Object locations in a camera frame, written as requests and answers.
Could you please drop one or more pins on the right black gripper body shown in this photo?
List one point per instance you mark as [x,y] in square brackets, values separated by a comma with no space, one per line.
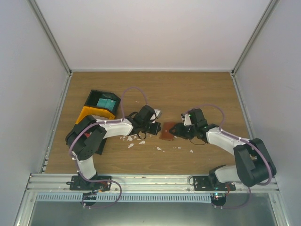
[186,133]

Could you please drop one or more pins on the black bin with red cards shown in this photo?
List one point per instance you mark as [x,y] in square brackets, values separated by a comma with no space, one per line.
[89,144]

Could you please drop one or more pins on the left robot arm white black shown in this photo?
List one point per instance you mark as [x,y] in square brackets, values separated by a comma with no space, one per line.
[132,124]

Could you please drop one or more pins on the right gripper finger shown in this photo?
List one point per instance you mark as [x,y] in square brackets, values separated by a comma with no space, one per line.
[174,128]
[173,132]

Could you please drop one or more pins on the orange bin with white cards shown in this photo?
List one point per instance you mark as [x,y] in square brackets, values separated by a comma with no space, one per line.
[87,110]

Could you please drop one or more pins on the aluminium front rail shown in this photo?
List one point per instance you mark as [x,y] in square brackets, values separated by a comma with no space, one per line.
[130,183]

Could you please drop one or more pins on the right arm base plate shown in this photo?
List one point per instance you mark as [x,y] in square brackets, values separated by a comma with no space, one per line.
[207,183]

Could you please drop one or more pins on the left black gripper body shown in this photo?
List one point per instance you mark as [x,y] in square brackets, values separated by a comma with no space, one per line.
[154,131]

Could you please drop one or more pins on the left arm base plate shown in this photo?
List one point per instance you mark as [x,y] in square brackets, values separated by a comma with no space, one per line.
[77,183]

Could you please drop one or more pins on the grey slotted cable duct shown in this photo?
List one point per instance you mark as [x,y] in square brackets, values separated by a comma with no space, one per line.
[127,197]

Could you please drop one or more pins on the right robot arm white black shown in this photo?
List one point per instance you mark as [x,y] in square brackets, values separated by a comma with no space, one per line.
[253,163]

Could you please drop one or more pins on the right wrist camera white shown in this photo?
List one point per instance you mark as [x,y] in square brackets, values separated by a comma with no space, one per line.
[186,119]

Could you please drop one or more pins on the black bin with teal cards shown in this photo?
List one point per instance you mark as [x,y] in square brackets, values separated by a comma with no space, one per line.
[94,96]

